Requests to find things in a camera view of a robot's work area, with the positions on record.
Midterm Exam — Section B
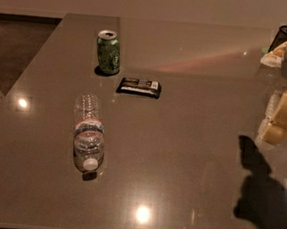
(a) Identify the clear plastic water bottle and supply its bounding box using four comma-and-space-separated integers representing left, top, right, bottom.
73, 93, 105, 173

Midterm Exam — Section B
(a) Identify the white crumpled bag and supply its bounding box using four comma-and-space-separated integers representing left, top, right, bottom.
261, 42, 287, 68

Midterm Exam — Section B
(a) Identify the black mesh cup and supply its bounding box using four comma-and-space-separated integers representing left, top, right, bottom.
269, 25, 287, 51

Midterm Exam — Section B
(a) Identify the dark snack bar wrapper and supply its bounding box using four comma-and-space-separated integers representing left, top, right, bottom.
116, 78, 162, 99

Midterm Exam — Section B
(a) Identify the green soda can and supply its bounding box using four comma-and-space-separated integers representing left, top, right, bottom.
96, 30, 120, 75

